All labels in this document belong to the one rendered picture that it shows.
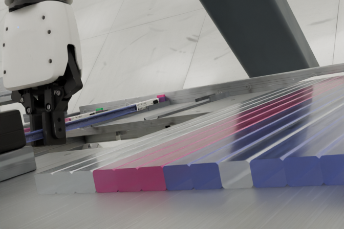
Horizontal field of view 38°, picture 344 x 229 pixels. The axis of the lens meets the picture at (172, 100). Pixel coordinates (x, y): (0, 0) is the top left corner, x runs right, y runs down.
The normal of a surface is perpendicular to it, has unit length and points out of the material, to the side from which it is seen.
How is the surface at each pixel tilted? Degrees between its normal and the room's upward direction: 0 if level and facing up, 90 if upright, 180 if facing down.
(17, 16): 31
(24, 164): 90
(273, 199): 44
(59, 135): 90
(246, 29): 90
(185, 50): 0
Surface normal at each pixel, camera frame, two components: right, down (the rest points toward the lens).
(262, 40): -0.05, 0.73
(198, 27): -0.50, -0.61
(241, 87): -0.54, 0.14
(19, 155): 0.83, -0.12
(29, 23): -0.52, -0.07
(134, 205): -0.18, -0.98
